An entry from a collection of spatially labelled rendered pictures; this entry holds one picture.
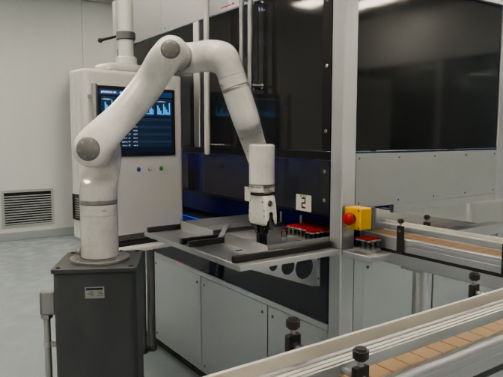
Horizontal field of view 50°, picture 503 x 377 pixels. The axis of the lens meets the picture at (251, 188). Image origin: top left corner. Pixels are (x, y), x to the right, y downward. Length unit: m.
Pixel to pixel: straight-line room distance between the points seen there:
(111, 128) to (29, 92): 5.35
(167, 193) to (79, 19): 4.95
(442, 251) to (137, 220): 1.40
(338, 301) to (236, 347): 0.75
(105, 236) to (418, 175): 1.16
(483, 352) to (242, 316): 1.56
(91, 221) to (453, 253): 1.11
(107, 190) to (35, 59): 5.41
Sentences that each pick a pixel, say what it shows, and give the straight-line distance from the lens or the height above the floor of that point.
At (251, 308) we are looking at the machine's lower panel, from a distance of 2.32.
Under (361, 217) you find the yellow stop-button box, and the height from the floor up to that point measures 1.00.
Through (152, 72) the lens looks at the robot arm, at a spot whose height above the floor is 1.46.
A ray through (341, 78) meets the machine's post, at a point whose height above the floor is 1.45.
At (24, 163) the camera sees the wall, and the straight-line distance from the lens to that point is 7.00.
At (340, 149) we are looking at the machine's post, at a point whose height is 1.22.
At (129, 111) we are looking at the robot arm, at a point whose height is 1.34.
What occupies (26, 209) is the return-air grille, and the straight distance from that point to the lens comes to 7.04.
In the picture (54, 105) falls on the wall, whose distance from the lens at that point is 7.09.
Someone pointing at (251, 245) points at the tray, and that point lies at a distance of 1.79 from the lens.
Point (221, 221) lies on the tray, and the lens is 2.31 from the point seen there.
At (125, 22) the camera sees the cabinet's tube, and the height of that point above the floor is 1.77.
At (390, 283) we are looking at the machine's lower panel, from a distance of 2.06.
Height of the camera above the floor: 1.27
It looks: 6 degrees down
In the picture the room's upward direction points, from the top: straight up
